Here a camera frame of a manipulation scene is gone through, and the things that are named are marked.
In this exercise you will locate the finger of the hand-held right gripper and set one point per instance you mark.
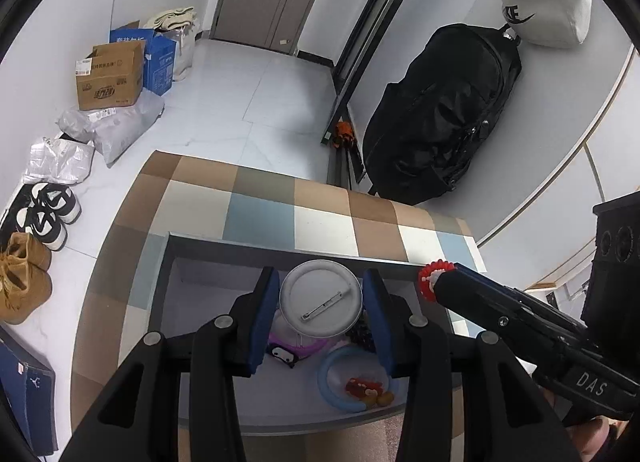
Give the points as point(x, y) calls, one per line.
point(480, 302)
point(492, 281)

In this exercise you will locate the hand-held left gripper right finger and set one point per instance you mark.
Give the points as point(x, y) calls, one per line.
point(376, 312)

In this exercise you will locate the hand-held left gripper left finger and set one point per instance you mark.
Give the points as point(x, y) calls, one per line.
point(264, 312)

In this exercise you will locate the grey shallow tray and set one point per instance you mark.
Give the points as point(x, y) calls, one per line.
point(210, 287)

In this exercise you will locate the round white pin badge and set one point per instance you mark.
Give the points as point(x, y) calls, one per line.
point(320, 287)

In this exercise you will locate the person's right hand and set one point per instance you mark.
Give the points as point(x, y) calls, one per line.
point(595, 444)

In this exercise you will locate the black backpack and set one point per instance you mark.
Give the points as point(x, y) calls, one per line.
point(435, 117)

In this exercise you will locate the black white sneaker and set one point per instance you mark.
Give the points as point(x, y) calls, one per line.
point(42, 226)
point(57, 199)

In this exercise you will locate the grey plastic parcel bag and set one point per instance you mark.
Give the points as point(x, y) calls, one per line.
point(120, 125)

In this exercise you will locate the tan suede boot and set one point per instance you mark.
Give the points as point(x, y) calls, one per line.
point(22, 294)
point(25, 252)

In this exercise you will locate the dark blue shoe box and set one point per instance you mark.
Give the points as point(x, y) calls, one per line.
point(22, 392)

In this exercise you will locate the silver plastic parcel bag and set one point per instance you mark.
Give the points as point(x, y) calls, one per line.
point(57, 160)

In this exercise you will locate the blue cardboard box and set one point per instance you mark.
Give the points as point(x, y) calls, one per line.
point(161, 65)

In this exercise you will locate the brown cardboard box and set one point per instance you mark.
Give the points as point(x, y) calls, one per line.
point(110, 77)

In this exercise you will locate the black folded stand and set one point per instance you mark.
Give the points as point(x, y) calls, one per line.
point(372, 17)

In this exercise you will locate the cream fabric bag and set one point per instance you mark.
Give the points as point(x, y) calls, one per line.
point(175, 20)

